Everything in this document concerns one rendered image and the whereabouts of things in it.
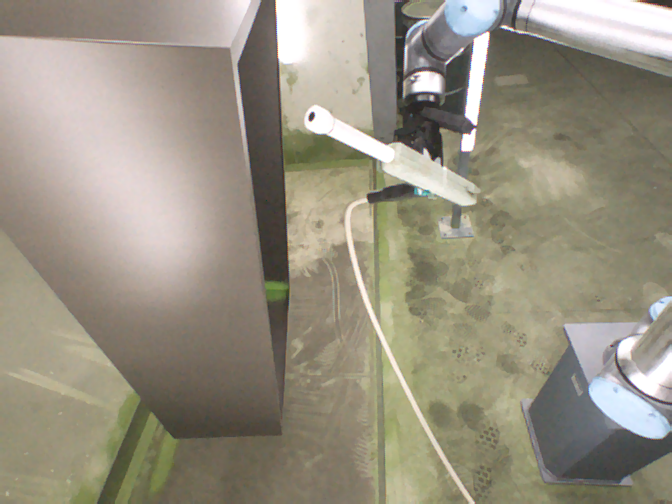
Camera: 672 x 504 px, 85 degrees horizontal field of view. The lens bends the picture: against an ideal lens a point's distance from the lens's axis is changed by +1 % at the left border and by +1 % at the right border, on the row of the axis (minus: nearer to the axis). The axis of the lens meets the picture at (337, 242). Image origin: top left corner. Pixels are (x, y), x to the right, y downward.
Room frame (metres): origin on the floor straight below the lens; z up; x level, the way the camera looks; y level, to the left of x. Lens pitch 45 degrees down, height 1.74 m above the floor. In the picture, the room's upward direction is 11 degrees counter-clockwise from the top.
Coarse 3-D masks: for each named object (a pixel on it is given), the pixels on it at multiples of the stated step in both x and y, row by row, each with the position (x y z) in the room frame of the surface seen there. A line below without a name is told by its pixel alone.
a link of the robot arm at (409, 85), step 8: (424, 72) 0.76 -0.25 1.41; (432, 72) 0.76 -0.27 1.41; (408, 80) 0.78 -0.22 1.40; (416, 80) 0.76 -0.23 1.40; (424, 80) 0.75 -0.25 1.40; (432, 80) 0.75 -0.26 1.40; (440, 80) 0.75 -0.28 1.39; (408, 88) 0.76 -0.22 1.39; (416, 88) 0.74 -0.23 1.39; (424, 88) 0.74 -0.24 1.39; (432, 88) 0.73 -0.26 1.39; (440, 88) 0.74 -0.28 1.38; (408, 96) 0.75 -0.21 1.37; (440, 96) 0.74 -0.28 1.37; (440, 104) 0.75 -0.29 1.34
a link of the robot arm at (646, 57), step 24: (504, 0) 0.77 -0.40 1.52; (528, 0) 0.75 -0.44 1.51; (552, 0) 0.72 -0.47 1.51; (576, 0) 0.69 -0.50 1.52; (600, 0) 0.66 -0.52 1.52; (624, 0) 0.64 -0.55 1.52; (504, 24) 0.79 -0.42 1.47; (528, 24) 0.74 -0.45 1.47; (552, 24) 0.70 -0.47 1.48; (576, 24) 0.66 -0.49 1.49; (600, 24) 0.63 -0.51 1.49; (624, 24) 0.60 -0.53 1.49; (648, 24) 0.58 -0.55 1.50; (576, 48) 0.67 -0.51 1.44; (600, 48) 0.62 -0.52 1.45; (624, 48) 0.59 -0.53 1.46; (648, 48) 0.56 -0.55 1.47
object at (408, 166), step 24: (312, 120) 0.46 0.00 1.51; (336, 120) 0.47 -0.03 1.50; (360, 144) 0.48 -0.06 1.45; (384, 168) 0.51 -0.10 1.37; (408, 168) 0.50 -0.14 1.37; (432, 168) 0.54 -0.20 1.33; (384, 192) 0.65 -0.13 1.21; (408, 192) 0.60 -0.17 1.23; (432, 192) 0.56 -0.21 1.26; (456, 192) 0.56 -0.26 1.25
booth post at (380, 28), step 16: (368, 0) 2.50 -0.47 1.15; (384, 0) 2.48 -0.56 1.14; (368, 16) 2.50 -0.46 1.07; (384, 16) 2.49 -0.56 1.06; (368, 32) 2.51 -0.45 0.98; (384, 32) 2.49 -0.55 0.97; (368, 48) 2.51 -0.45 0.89; (384, 48) 2.49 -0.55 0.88; (384, 64) 2.49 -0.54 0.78; (384, 80) 2.49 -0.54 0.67; (384, 96) 2.49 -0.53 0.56; (384, 112) 2.49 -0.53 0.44; (384, 128) 2.49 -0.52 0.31; (384, 144) 2.49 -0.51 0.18
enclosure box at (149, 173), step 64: (0, 0) 0.53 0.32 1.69; (64, 0) 0.54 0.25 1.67; (128, 0) 0.55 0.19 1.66; (192, 0) 0.56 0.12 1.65; (256, 0) 0.63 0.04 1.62; (0, 64) 0.42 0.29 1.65; (64, 64) 0.42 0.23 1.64; (128, 64) 0.41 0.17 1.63; (192, 64) 0.40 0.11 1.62; (256, 64) 1.01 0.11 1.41; (0, 128) 0.43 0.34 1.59; (64, 128) 0.42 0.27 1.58; (128, 128) 0.41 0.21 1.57; (192, 128) 0.41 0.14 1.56; (256, 128) 1.01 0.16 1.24; (0, 192) 0.43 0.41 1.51; (64, 192) 0.43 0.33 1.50; (128, 192) 0.42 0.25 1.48; (192, 192) 0.41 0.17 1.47; (256, 192) 1.02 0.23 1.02; (64, 256) 0.44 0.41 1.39; (128, 256) 0.43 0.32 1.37; (192, 256) 0.42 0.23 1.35; (256, 256) 0.41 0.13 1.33; (128, 320) 0.44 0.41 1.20; (192, 320) 0.43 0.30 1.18; (256, 320) 0.42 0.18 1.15; (192, 384) 0.44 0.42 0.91; (256, 384) 0.43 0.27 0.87
